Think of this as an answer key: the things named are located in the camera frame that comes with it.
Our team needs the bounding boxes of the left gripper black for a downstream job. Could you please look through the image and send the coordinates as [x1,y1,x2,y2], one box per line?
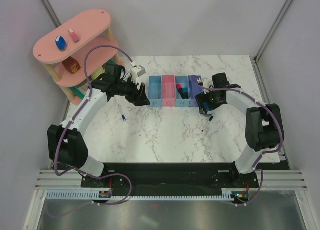
[115,75,150,107]

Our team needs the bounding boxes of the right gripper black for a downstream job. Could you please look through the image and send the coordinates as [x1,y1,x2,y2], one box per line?
[194,88,225,115]

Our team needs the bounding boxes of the blue tape roll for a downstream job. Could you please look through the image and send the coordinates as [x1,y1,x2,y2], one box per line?
[199,102,214,117]

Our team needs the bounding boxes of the pink black highlighter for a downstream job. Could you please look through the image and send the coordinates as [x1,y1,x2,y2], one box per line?
[176,83,185,99]

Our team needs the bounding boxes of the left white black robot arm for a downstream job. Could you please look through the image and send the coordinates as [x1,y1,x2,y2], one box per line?
[47,64,151,187]

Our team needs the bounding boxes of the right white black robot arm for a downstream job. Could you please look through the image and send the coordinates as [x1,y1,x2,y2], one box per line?
[190,73,285,187]

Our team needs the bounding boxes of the light blue left bin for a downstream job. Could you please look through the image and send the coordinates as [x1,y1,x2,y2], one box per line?
[148,75,162,107]

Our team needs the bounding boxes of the light blue bin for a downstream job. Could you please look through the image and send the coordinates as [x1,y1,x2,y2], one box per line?
[175,75,190,107]
[148,75,162,107]

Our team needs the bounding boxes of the black marker pen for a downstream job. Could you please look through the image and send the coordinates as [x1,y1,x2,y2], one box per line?
[201,115,214,132]

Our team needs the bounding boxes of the purple blue bin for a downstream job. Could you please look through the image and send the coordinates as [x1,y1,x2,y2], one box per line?
[188,75,203,107]

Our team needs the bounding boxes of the white blue pen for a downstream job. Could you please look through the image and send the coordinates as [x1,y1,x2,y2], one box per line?
[118,105,126,121]

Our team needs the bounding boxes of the pink bin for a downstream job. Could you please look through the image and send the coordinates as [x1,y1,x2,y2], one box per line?
[161,75,176,107]

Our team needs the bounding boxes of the light blue middle bin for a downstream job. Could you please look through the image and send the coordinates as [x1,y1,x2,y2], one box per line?
[175,75,190,107]

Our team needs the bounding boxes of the green spiral notebook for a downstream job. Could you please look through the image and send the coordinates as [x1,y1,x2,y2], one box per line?
[70,60,116,99]

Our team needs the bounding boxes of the pale yellow cylinder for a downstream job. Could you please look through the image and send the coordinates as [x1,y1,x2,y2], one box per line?
[91,66,105,80]

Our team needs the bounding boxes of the red brown patterned box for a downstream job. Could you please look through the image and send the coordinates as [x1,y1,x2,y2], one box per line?
[62,56,81,74]

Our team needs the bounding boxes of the pink three-tier wooden shelf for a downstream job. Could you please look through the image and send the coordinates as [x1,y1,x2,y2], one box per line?
[33,9,121,105]

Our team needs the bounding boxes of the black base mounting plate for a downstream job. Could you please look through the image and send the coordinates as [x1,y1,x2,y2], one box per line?
[81,163,259,197]

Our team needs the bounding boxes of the pink white eraser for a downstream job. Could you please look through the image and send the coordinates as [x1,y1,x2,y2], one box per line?
[68,28,80,43]

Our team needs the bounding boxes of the blue white eraser block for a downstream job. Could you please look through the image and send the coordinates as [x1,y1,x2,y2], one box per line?
[55,36,68,51]

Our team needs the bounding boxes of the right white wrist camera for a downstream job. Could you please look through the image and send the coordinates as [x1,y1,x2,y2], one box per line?
[193,76,204,87]

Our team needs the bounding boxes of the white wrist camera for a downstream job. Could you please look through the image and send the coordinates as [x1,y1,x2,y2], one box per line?
[193,76,204,87]
[130,65,146,83]

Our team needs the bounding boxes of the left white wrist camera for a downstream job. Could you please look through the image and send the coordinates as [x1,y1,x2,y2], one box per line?
[130,65,146,83]

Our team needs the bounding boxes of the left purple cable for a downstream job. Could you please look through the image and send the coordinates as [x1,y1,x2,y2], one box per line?
[44,45,137,218]

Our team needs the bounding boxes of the purple cable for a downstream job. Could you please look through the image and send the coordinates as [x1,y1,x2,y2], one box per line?
[44,45,137,218]
[189,75,285,207]

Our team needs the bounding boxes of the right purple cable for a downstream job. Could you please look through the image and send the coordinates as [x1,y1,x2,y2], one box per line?
[189,75,285,207]

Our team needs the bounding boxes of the right white cable duct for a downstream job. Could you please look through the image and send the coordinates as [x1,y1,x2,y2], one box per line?
[221,188,235,201]

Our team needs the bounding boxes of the white cable duct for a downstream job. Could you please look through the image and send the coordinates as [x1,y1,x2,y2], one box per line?
[46,189,113,200]
[221,188,235,201]

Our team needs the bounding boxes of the left white cable duct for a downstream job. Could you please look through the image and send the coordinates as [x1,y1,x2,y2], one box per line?
[46,189,113,200]

